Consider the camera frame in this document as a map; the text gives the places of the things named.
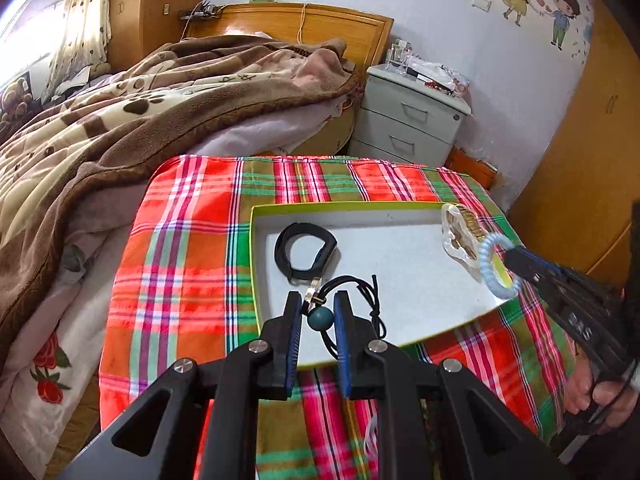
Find wooden bed headboard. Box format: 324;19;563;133
182;2;396;81

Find white floral bedsheet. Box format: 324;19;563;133
0;225;136;471

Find brown teddy bear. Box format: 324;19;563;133
0;76;32;126

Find brown paw print blanket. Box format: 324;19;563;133
0;35;361;361

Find black cord green bead necklace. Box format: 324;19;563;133
302;274;388;356

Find spotted beige curtain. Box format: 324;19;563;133
42;0;116;101

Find window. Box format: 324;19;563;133
0;0;66;91

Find power strip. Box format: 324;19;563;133
179;2;223;20

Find clear glass bottle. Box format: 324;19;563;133
387;39;413;71

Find yellow-green cardboard tray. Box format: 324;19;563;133
249;201;523;368

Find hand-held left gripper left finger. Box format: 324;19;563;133
57;291;303;480

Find grey two-drawer nightstand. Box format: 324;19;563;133
350;64;472;166

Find person's right hand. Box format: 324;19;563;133
565;355;640;431

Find light blue spiral hair tie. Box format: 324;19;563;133
479;232;523;301

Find wooden closet door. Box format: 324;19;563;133
510;0;640;281

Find tall wooden wardrobe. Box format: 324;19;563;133
107;0;208;73

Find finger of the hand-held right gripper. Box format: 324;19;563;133
502;255;561;306
510;246;571;281

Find pile of small toiletries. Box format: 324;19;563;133
407;57;471;98

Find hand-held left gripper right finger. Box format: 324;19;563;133
334;290;571;480

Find pale pink quilt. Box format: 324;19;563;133
190;97;358;157

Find black wristband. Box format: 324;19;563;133
274;222;339;283

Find red green plaid cloth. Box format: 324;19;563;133
98;154;581;480

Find clear gold hair claw clip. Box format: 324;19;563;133
440;203;493;273

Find orange box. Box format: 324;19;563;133
445;147;501;191

